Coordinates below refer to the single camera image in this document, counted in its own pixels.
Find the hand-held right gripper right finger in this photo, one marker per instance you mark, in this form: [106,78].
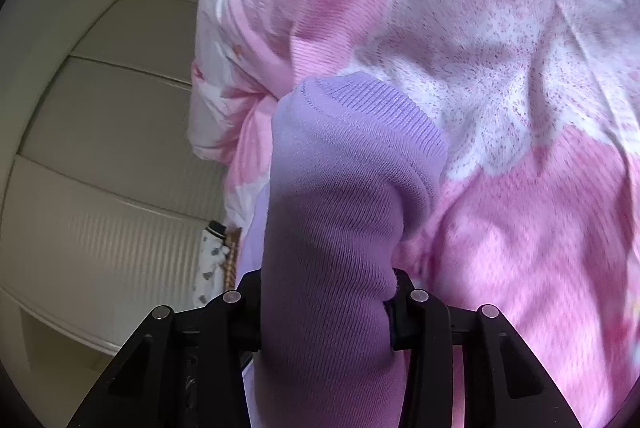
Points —
[402,323]

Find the purple knit sweater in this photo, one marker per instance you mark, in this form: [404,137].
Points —
[325,208]

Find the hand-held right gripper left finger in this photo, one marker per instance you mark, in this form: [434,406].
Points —
[245,313]

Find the white printed garment brown trim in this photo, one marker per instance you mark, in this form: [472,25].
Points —
[210,258]

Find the pink and white blanket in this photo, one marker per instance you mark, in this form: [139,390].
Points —
[500,58]

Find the white ribbed wardrobe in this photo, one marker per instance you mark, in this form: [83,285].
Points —
[100,158]

